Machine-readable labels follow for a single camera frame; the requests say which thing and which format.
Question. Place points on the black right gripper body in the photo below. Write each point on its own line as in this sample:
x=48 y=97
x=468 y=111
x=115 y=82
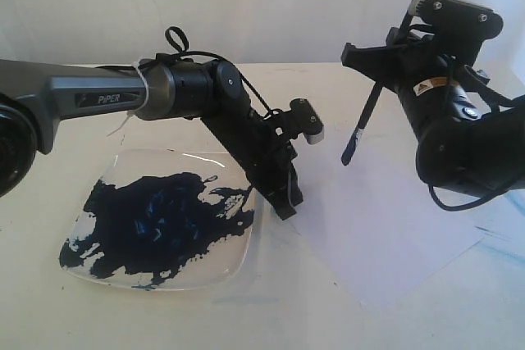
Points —
x=433 y=91

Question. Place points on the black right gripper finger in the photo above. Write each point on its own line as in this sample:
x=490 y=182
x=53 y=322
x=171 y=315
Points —
x=379 y=64

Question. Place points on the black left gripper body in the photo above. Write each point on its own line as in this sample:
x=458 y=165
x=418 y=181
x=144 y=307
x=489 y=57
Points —
x=252 y=141

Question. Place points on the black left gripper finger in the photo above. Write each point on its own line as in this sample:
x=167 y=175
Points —
x=280 y=200
x=295 y=194

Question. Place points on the black paintbrush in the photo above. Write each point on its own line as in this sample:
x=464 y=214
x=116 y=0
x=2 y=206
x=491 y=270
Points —
x=394 y=36

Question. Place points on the white paper sheet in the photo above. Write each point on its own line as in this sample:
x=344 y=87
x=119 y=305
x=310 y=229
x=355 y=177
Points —
x=366 y=238

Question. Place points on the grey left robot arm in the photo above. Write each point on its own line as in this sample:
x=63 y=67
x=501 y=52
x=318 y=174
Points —
x=37 y=97

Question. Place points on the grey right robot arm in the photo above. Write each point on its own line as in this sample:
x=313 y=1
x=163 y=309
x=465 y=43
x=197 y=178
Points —
x=470 y=138

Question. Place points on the white plate with blue paint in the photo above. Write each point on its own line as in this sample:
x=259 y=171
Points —
x=161 y=219

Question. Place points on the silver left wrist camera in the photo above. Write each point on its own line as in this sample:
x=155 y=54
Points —
x=304 y=120

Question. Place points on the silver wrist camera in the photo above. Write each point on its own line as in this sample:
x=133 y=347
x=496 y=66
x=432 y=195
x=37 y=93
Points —
x=458 y=18
x=304 y=120

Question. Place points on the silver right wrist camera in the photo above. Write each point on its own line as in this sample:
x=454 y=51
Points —
x=458 y=18

